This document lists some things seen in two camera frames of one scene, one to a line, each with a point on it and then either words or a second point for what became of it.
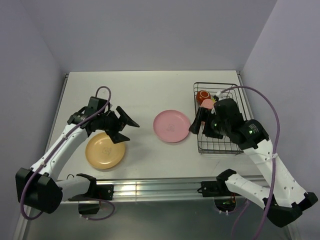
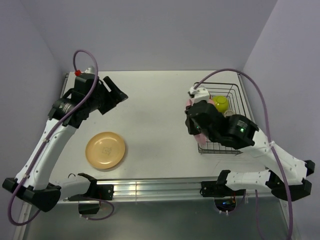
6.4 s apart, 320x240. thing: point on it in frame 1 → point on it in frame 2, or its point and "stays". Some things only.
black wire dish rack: [213, 145] stays
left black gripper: [115, 136] → [114, 97]
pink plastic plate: [171, 126] → [201, 138]
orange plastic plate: [102, 153] stays
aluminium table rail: [156, 190] stays
